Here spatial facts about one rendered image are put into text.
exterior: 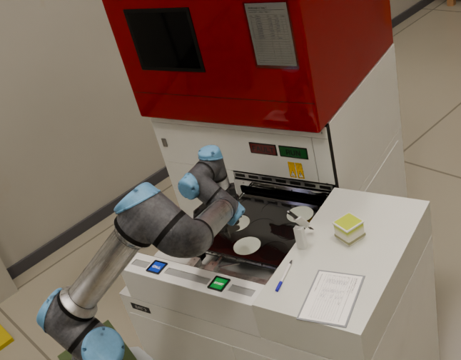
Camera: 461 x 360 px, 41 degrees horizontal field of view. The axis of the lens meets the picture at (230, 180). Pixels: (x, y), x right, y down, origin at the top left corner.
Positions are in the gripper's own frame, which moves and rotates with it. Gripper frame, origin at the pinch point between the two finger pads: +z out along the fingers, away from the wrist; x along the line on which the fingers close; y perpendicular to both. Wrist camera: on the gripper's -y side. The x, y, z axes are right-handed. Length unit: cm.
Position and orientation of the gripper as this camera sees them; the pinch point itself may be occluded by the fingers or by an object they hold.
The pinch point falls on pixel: (226, 234)
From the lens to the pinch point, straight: 217.9
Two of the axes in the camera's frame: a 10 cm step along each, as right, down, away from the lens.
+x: -0.5, -5.3, 8.4
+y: 9.7, -2.2, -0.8
